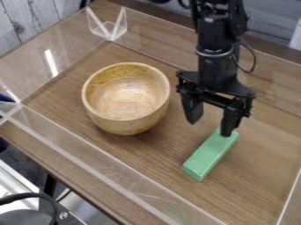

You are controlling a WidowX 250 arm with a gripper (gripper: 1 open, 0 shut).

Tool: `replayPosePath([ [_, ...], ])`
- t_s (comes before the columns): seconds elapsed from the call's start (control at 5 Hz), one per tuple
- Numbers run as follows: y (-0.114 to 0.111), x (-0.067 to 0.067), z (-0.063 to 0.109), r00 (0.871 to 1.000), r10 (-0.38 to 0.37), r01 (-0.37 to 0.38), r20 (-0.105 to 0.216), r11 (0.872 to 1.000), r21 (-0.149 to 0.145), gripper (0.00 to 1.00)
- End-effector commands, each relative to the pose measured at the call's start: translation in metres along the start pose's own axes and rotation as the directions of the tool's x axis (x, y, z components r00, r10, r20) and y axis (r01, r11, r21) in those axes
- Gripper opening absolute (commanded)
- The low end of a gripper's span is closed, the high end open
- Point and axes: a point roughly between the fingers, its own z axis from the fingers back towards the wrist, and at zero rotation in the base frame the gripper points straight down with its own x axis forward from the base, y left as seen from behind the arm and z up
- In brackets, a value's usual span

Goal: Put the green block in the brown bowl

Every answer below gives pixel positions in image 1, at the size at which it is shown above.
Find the brown wooden bowl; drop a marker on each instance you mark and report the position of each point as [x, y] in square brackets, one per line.
[125, 97]

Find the green rectangular block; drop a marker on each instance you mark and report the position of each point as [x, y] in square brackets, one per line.
[207, 155]

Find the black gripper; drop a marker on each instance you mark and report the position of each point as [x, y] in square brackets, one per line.
[214, 85]

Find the black table leg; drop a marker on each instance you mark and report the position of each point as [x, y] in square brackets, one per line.
[49, 185]

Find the clear acrylic enclosure wall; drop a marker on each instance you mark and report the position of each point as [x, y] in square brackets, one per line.
[129, 175]

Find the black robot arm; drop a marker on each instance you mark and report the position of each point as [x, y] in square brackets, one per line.
[220, 23]

